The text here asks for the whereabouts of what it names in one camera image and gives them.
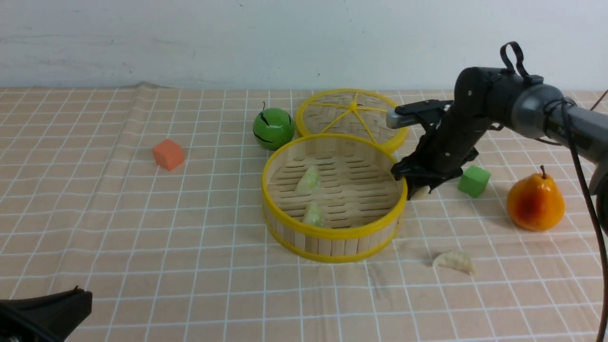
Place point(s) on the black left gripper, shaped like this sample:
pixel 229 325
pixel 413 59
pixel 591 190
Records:
pixel 50 318

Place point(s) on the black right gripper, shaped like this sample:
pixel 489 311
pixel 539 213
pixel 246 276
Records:
pixel 442 151

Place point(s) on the cream white dumpling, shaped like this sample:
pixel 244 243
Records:
pixel 421 193
pixel 456 260

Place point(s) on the pale green dumpling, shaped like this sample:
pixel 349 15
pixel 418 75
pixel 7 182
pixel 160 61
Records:
pixel 310 181
pixel 313 215

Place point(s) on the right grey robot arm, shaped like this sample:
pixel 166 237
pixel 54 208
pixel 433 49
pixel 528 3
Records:
pixel 491 99

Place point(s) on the bamboo steamer tray yellow rims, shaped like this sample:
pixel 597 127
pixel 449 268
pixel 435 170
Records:
pixel 362 203

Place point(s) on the bamboo steamer lid yellow rim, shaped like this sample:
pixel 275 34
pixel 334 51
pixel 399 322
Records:
pixel 350 111

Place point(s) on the green foam cube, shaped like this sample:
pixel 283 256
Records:
pixel 474 180

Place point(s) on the orange yellow toy pear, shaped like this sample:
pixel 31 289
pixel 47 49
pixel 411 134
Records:
pixel 536 203

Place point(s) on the beige checkered tablecloth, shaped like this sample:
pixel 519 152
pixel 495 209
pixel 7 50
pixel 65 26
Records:
pixel 184 255

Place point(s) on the green toy apple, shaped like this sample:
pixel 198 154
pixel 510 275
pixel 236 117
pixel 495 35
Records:
pixel 273 127

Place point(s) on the orange foam cube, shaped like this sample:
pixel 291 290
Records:
pixel 168 154

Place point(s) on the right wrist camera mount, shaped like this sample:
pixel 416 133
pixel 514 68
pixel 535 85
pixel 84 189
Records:
pixel 426 113

